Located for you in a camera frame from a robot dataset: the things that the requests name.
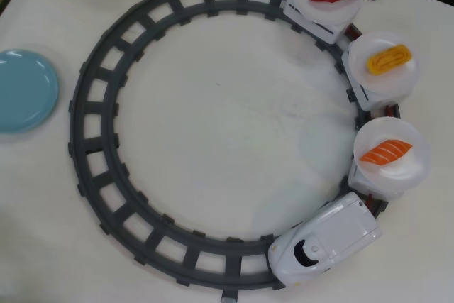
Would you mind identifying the orange salmon sushi toy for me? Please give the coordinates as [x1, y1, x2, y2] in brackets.
[359, 138, 414, 166]

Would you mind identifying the white Shinkansen toy locomotive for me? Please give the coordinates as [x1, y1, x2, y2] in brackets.
[267, 191, 384, 286]

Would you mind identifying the yellow egg sushi toy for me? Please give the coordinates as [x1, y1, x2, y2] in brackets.
[365, 43, 412, 77]

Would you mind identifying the blue round dish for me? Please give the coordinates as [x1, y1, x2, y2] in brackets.
[0, 47, 61, 136]

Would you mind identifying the grey circular toy track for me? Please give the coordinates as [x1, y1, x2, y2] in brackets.
[66, 0, 404, 303]

